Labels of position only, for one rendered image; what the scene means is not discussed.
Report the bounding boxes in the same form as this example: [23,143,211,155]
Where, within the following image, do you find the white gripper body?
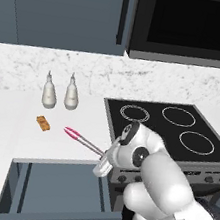
[91,147,118,180]

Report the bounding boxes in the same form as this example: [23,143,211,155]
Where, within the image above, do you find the pink-tipped metal tongs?
[60,126,110,158]

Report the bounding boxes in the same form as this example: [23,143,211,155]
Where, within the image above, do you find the blue-grey drawer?
[0,145,132,220]

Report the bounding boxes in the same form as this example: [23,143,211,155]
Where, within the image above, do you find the orange-brown food bar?
[34,114,53,133]

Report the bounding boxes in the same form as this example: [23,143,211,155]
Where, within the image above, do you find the black hob stove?
[84,89,220,220]

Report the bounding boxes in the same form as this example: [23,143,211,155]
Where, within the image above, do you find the wide blue-grey cupboard door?
[0,0,135,63]

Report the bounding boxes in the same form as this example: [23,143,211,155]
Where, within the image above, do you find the black microwave oven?
[123,0,220,75]

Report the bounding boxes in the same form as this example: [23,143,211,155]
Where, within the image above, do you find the black cupboard door handle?
[114,0,130,46]

